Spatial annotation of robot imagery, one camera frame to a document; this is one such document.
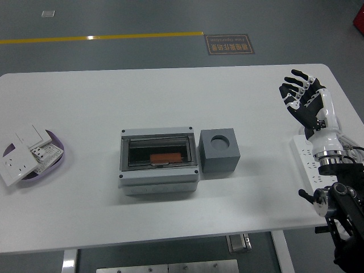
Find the white and black robot right hand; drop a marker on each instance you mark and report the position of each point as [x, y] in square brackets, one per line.
[311, 108]

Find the orange cylinder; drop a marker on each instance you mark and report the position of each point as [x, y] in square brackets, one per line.
[165, 157]

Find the grey box with clear flap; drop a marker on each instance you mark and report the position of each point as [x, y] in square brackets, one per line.
[157, 177]

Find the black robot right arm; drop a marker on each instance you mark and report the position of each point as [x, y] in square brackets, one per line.
[347, 199]

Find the grey cube with round hole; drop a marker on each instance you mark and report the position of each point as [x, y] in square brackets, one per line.
[219, 160]

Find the grey control box under table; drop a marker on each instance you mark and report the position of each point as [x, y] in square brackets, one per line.
[239, 243]

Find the white power strip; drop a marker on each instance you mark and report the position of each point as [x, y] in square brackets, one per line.
[304, 159]

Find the red object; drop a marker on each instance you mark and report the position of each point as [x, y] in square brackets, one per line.
[359, 18]

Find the white table leg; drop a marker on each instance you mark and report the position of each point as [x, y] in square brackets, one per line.
[281, 253]
[69, 261]

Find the purple tray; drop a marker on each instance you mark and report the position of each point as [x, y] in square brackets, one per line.
[54, 167]

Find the white perforated socket module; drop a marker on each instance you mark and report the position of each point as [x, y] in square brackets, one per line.
[49, 152]

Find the small grey floor plate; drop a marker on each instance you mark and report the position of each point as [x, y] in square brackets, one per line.
[47, 13]

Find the metal base plate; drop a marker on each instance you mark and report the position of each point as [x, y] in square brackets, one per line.
[170, 267]

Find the white wall switch plate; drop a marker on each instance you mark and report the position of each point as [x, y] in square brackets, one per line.
[29, 136]

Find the white wall socket plate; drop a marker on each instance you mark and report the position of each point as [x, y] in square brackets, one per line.
[15, 167]

